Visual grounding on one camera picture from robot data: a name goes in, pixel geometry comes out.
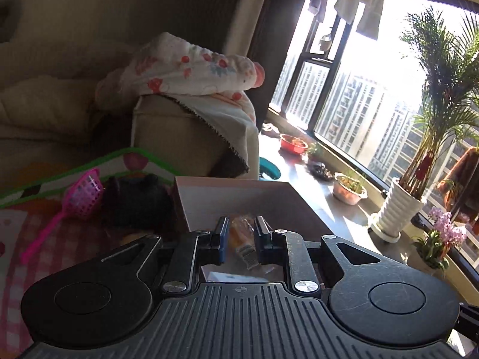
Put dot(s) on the light grey hanging garment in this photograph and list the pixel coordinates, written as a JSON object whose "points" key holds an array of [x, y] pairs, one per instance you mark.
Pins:
{"points": [[368, 11]]}

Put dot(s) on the white floral blanket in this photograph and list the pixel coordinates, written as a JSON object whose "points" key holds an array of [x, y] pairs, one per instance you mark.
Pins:
{"points": [[179, 67]]}

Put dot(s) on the dark window frame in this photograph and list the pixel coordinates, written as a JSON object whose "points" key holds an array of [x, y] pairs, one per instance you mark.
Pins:
{"points": [[322, 93]]}

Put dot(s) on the beige fringed cloth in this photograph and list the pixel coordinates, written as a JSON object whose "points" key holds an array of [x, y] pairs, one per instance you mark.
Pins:
{"points": [[232, 119]]}

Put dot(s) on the pale pot with sprouts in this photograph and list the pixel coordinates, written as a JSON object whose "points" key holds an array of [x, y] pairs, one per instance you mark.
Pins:
{"points": [[350, 192]]}

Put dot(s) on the black plush toy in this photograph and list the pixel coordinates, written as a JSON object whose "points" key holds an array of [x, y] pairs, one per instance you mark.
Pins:
{"points": [[134, 202]]}

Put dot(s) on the pink cardboard box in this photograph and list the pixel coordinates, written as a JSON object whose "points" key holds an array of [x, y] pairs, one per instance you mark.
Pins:
{"points": [[243, 198]]}

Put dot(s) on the small jar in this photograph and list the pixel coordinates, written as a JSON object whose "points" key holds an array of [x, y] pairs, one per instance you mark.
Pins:
{"points": [[325, 41]]}

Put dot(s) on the teal plastic object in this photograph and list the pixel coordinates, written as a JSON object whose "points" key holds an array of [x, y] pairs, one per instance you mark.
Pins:
{"points": [[271, 166]]}

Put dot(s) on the palm in white ribbed pot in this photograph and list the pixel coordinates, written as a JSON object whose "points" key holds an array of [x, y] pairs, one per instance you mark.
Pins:
{"points": [[396, 209]]}

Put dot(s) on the brown hanging garment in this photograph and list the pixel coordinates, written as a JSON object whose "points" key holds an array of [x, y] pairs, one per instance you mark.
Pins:
{"points": [[467, 179]]}

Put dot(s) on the beige sofa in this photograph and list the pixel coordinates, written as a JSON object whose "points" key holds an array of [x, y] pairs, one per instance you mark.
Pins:
{"points": [[172, 138]]}

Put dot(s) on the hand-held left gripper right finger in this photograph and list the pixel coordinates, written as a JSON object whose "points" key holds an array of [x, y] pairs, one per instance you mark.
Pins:
{"points": [[259, 232]]}

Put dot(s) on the colourful play mat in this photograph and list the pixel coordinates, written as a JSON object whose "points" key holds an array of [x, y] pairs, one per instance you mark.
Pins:
{"points": [[75, 246]]}

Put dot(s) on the red plant bowl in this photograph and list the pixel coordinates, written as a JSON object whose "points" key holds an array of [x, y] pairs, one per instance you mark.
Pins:
{"points": [[292, 145]]}

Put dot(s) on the beige curtain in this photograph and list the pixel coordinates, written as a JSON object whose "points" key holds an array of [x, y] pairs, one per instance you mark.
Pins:
{"points": [[277, 26]]}

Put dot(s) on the pink orchid plant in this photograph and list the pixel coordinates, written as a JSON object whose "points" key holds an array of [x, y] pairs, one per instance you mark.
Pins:
{"points": [[445, 228]]}

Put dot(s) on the small green potted plant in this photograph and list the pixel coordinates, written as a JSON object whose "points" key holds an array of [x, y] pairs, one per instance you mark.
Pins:
{"points": [[315, 153]]}

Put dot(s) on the folded cream blanket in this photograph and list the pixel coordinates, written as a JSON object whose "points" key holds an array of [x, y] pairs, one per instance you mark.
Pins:
{"points": [[45, 101]]}

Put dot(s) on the orange bread packet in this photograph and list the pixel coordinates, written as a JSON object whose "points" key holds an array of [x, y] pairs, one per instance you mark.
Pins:
{"points": [[241, 233]]}

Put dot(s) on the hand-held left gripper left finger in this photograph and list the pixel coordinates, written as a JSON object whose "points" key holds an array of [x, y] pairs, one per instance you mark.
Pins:
{"points": [[223, 233]]}

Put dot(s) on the pink toy net scoop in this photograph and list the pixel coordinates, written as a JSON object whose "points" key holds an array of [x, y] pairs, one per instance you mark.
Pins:
{"points": [[84, 194]]}

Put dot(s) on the dark plant dish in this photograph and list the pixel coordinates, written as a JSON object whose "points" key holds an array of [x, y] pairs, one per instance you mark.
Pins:
{"points": [[321, 171]]}

